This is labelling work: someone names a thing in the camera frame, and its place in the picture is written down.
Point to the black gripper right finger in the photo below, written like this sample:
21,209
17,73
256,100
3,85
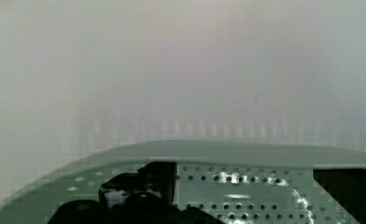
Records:
347,187

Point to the green plastic strainer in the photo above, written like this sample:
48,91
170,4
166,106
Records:
237,183

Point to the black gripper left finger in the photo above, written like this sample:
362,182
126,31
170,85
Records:
143,197

